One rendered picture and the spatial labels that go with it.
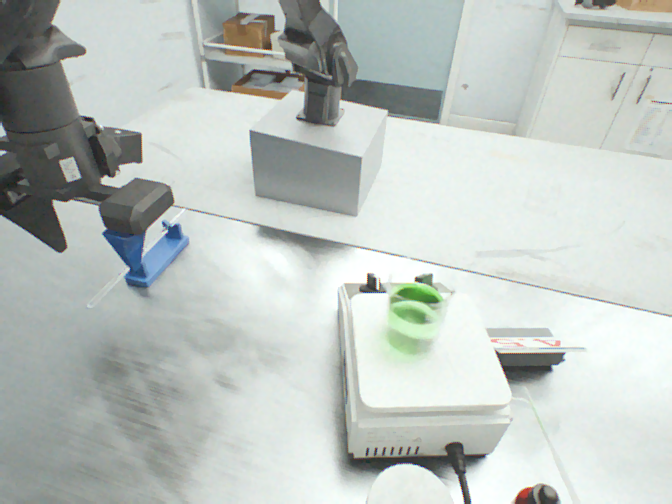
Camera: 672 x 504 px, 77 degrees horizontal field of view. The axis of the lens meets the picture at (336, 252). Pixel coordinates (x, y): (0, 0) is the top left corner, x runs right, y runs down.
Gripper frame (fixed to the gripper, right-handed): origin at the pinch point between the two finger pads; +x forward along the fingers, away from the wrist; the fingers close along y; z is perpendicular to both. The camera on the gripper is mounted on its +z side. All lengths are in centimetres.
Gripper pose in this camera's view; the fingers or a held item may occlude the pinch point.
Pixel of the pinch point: (88, 233)
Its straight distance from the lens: 50.4
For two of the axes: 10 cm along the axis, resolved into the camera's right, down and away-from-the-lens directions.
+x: -0.5, 7.7, 6.4
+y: -9.6, -2.1, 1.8
